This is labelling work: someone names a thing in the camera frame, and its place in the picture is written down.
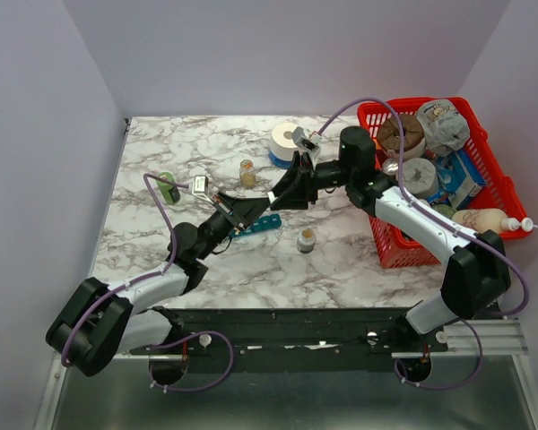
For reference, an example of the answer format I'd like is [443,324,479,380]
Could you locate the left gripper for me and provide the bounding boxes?
[195,192,273,261]

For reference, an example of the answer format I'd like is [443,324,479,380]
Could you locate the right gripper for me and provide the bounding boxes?
[268,152,353,212]

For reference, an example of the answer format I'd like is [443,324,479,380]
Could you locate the teal weekly pill organizer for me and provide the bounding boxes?
[230,213,282,239]

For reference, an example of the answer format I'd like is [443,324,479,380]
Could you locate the white pill bottle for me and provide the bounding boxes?
[296,228,316,254]

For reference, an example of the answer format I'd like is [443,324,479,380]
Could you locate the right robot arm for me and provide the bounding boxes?
[268,126,510,351]

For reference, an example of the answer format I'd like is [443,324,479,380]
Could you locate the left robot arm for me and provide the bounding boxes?
[46,192,274,376]

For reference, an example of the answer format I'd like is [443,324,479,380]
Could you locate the blue tape roll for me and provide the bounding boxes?
[268,152,291,169]

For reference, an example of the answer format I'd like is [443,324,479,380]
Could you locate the amber glass pill jar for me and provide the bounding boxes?
[239,159,256,188]

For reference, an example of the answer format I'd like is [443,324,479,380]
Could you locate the white toilet paper roll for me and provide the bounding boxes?
[269,122,298,162]

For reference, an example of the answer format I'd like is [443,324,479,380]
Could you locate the green pill bottle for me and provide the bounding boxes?
[157,171,181,205]

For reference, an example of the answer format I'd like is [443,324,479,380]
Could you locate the silver can top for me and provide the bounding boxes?
[382,158,399,176]

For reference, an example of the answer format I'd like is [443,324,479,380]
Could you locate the brown paper roll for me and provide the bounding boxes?
[377,114,426,161]

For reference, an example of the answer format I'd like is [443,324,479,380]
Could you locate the red plastic basket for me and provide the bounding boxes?
[369,97,528,269]

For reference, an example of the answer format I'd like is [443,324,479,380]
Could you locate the grey paper roll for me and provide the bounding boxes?
[402,158,439,199]

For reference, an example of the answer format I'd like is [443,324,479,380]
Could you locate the green round object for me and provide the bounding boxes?
[431,204,456,219]

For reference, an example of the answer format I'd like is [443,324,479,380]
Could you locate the grey crumpled printed bag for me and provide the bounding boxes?
[416,99,470,157]

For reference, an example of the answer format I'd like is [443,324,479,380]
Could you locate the blue cardboard box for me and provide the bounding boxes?
[433,149,487,210]

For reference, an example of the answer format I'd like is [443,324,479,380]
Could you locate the cream squeeze bottle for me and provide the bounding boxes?
[452,209,538,234]

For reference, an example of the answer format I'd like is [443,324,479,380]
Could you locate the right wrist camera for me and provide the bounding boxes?
[291,126,321,166]

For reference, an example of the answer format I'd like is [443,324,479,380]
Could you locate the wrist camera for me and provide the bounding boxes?
[190,175,209,198]
[291,126,321,166]

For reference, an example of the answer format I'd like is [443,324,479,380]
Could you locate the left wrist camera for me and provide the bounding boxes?
[190,175,209,198]

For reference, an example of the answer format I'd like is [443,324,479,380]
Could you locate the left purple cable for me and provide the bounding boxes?
[60,172,234,393]

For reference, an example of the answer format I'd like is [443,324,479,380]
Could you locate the purple cable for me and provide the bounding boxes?
[313,97,531,390]
[60,172,234,393]

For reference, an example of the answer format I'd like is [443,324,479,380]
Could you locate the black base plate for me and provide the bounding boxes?
[74,306,508,374]

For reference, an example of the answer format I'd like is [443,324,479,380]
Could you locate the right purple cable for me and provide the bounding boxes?
[313,97,531,390]

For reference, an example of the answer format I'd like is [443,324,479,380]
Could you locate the aluminium rail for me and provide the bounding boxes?
[53,318,530,360]

